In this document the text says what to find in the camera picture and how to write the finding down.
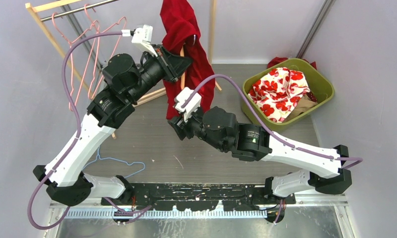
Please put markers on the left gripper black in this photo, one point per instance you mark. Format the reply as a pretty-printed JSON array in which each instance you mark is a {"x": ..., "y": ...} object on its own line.
[{"x": 172, "y": 65}]

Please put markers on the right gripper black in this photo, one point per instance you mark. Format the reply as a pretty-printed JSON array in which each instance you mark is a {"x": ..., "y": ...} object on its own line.
[{"x": 181, "y": 128}]

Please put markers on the red garment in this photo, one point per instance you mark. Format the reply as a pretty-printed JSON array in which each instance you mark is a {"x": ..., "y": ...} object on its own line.
[{"x": 182, "y": 31}]

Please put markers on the blue wire hanger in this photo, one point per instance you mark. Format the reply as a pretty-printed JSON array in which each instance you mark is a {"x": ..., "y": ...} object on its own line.
[{"x": 98, "y": 158}]

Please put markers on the poppy print white skirt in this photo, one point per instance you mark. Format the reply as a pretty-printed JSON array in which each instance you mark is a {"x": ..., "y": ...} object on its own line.
[{"x": 278, "y": 92}]

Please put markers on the tan brown skirt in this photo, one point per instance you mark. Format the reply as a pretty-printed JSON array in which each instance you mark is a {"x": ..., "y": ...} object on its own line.
[{"x": 303, "y": 105}]

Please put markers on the pink wire hanger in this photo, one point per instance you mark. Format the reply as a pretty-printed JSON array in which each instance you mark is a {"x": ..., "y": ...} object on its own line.
[{"x": 77, "y": 80}]

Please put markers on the red polka dot skirt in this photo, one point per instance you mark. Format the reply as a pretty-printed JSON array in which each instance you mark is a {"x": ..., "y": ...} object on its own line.
[{"x": 311, "y": 97}]

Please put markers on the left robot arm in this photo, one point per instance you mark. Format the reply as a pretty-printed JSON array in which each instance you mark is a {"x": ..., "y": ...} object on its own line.
[{"x": 126, "y": 83}]

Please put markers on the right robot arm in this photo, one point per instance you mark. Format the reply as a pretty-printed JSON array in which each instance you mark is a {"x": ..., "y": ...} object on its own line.
[{"x": 319, "y": 168}]

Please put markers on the crumpled red cloth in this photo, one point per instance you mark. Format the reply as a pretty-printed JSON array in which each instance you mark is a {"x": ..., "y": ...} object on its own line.
[{"x": 277, "y": 60}]

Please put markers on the green plastic laundry basket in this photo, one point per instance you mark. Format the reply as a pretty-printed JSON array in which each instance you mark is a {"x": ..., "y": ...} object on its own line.
[{"x": 318, "y": 84}]

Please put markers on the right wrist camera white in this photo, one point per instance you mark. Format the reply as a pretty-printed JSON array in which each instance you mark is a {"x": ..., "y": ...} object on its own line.
[{"x": 187, "y": 102}]

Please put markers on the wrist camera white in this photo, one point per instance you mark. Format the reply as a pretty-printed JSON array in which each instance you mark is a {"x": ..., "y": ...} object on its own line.
[
  {"x": 187, "y": 102},
  {"x": 141, "y": 38}
]

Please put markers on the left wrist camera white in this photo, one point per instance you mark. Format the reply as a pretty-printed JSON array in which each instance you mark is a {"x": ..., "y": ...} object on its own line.
[{"x": 141, "y": 38}]

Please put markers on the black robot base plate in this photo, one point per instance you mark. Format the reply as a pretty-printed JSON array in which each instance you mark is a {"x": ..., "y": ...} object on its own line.
[{"x": 198, "y": 197}]

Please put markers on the metal clothes rail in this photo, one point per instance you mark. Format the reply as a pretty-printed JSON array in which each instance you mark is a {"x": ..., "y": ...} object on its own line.
[{"x": 60, "y": 3}]

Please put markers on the wooden clothes rack frame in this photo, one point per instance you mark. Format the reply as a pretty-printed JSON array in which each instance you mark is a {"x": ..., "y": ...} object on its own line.
[{"x": 137, "y": 12}]

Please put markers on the aluminium corner rail right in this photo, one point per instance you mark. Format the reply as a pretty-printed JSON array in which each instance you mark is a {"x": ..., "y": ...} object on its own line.
[{"x": 320, "y": 17}]

